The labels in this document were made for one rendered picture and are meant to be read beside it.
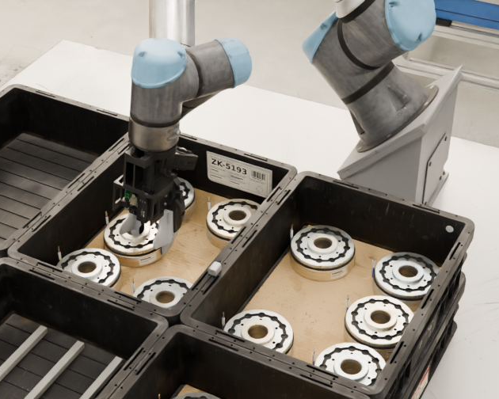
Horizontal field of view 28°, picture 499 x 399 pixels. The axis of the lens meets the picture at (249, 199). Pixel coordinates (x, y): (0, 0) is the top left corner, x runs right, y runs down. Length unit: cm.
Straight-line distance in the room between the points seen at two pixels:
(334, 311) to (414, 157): 38
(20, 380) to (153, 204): 32
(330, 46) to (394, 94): 15
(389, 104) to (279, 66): 200
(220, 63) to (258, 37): 251
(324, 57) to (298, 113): 42
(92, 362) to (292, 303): 32
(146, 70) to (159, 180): 20
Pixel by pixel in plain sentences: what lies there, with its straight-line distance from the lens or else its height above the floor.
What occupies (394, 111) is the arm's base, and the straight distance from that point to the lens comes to 180.
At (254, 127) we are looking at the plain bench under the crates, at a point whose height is 70.
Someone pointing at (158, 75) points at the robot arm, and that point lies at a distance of 139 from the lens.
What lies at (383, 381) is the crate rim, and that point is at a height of 93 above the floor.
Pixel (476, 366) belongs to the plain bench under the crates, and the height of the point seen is 70.
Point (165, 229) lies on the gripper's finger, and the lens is 156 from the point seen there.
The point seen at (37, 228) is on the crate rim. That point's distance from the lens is 156.
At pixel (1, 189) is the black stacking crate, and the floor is 83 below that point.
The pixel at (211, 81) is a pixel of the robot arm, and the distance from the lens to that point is 145.
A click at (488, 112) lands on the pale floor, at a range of 358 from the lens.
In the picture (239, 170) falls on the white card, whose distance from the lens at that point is 168.
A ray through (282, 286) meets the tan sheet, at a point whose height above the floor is 83.
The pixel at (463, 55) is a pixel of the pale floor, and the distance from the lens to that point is 391.
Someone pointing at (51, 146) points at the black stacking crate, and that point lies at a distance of 191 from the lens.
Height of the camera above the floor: 189
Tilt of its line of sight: 38 degrees down
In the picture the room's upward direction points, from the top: 1 degrees counter-clockwise
